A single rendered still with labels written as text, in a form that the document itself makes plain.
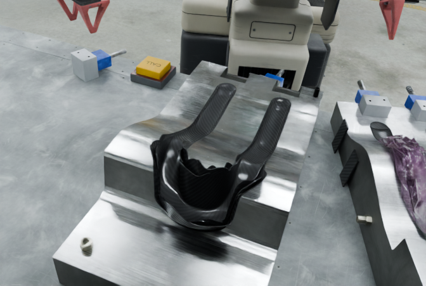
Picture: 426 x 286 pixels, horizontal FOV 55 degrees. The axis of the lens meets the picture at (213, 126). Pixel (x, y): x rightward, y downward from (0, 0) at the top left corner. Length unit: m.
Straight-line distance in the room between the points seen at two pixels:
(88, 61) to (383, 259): 0.70
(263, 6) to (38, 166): 0.71
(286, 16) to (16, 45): 0.71
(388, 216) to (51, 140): 0.59
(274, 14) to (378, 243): 0.70
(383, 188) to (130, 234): 0.38
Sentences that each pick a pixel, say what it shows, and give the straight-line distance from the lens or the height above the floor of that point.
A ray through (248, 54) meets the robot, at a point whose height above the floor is 0.79.
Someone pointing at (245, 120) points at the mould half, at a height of 0.88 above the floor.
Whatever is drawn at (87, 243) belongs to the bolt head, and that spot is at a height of 0.87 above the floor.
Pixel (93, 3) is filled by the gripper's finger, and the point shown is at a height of 0.99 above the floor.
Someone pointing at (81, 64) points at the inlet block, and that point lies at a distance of 0.95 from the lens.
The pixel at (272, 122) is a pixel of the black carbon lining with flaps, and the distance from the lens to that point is 0.73.
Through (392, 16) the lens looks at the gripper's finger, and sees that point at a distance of 0.85.
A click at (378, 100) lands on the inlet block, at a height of 0.88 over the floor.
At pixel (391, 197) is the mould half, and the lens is 0.66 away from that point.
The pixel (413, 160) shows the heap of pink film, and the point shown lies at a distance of 0.68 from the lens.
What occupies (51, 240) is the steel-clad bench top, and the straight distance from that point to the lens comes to 0.66.
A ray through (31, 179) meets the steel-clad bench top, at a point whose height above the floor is 0.80.
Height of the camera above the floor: 1.31
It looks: 38 degrees down
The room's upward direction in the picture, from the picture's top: 6 degrees clockwise
